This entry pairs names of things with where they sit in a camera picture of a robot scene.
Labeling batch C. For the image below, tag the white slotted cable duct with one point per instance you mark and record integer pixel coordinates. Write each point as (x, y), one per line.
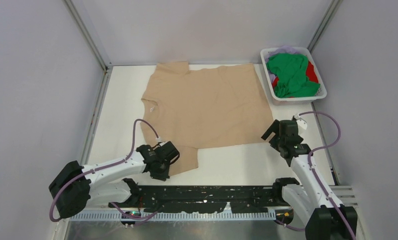
(226, 215)

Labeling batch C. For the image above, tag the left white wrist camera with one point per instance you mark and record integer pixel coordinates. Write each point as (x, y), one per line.
(160, 141)

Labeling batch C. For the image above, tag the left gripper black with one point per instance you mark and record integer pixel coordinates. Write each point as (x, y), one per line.
(162, 176)

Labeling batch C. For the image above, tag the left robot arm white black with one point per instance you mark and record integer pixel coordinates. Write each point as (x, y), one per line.
(79, 186)

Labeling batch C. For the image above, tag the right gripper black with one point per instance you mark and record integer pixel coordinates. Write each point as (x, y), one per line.
(275, 128)

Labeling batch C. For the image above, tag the beige t shirt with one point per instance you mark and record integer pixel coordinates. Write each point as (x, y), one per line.
(206, 108)

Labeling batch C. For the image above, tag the white plastic basket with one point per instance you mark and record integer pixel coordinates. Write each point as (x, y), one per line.
(320, 94)

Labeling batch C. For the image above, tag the lavender t shirt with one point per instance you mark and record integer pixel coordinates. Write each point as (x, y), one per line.
(282, 50)

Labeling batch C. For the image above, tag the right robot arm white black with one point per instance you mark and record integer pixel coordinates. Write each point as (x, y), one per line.
(323, 214)

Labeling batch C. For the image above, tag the green t shirt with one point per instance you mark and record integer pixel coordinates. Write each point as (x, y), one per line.
(290, 69)

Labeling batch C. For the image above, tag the red t shirt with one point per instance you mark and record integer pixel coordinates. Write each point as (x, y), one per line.
(310, 73)

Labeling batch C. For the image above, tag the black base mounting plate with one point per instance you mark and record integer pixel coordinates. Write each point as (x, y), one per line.
(205, 199)

